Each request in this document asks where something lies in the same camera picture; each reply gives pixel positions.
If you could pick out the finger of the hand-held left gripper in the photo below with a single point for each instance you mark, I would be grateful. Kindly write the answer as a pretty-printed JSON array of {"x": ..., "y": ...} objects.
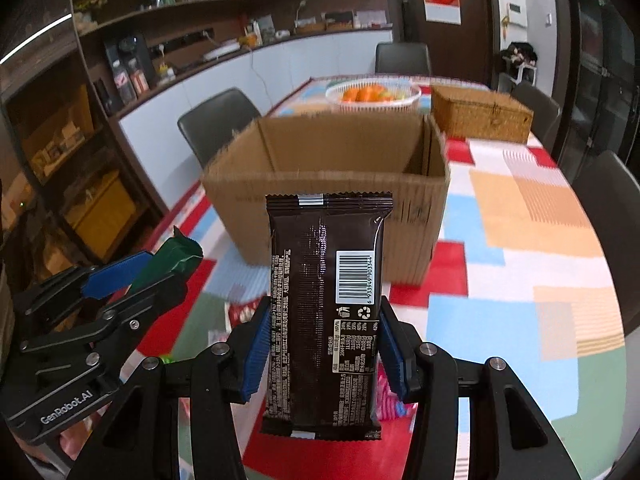
[
  {"x": 150, "y": 305},
  {"x": 117, "y": 272}
]

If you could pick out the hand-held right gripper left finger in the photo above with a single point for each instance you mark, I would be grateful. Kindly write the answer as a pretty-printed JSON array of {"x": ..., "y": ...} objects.
[{"x": 255, "y": 345}]

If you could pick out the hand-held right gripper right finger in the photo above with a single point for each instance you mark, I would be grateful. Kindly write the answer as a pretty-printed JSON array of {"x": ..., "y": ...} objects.
[{"x": 392, "y": 355}]

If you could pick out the dark green snack packet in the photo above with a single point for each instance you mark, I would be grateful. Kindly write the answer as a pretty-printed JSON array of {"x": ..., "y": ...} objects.
[{"x": 170, "y": 260}]

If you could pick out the dark brown snack packet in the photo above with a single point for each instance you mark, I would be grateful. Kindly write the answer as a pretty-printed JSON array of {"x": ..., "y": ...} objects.
[{"x": 310, "y": 270}]

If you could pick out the cardboard box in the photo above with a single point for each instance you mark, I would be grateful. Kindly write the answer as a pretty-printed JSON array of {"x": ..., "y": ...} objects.
[{"x": 240, "y": 195}]

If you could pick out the red snack packet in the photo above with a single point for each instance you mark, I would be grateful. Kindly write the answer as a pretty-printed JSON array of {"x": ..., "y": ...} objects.
[{"x": 242, "y": 312}]

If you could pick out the pink striped snack packet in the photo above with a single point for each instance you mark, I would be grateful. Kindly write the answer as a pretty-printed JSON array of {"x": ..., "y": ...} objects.
[{"x": 390, "y": 400}]

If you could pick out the yellow plastic crate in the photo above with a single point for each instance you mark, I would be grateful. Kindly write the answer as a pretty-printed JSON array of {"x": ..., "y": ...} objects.
[{"x": 100, "y": 210}]

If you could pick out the wooden shelf unit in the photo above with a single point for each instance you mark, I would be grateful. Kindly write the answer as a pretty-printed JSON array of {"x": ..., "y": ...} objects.
[{"x": 45, "y": 110}]

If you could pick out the grey dining chair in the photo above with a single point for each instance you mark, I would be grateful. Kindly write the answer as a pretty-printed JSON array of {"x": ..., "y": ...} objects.
[
  {"x": 402, "y": 57},
  {"x": 605, "y": 190},
  {"x": 537, "y": 105},
  {"x": 215, "y": 120}
]

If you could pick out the clear bottle red label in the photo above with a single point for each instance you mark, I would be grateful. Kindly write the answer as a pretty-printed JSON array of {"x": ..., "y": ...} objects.
[{"x": 121, "y": 82}]

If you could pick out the clear bottle orange label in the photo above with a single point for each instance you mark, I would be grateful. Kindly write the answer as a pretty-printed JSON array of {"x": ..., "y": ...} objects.
[{"x": 138, "y": 77}]

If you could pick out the colourful patchwork tablecloth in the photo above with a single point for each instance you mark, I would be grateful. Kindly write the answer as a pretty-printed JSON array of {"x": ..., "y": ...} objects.
[{"x": 525, "y": 210}]

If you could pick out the black water dispenser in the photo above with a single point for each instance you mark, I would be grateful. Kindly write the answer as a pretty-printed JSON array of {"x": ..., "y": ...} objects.
[{"x": 135, "y": 47}]

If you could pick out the flat white counter appliance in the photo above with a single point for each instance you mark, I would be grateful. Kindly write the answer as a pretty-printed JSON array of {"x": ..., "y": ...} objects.
[{"x": 222, "y": 52}]

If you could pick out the white plastic fruit basket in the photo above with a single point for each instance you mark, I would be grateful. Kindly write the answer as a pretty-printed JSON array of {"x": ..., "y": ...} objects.
[{"x": 372, "y": 106}]

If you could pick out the woven wicker box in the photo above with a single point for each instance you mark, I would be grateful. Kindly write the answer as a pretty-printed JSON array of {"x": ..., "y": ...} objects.
[{"x": 480, "y": 115}]

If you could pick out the green fruit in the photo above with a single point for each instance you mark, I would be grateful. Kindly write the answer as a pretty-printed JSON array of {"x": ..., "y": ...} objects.
[{"x": 392, "y": 94}]

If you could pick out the pile of oranges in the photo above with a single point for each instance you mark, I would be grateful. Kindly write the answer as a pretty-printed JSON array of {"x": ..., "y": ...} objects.
[{"x": 362, "y": 94}]

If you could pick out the white base cabinet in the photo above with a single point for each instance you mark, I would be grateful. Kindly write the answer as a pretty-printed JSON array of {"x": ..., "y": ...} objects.
[{"x": 300, "y": 65}]

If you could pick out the white shoe rack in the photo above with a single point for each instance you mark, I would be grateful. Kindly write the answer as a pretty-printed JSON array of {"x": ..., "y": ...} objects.
[{"x": 520, "y": 77}]

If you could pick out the small wicker tray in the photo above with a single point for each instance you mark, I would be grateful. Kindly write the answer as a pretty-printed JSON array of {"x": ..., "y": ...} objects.
[{"x": 307, "y": 26}]

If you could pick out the dark brown door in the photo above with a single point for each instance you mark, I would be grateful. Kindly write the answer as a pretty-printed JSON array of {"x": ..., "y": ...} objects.
[{"x": 475, "y": 50}]

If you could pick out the glass door cabinet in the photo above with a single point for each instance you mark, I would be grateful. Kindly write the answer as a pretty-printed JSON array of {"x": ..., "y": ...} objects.
[{"x": 600, "y": 60}]

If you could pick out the white wall intercom panel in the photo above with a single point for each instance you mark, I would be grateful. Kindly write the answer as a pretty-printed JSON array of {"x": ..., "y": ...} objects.
[{"x": 517, "y": 15}]

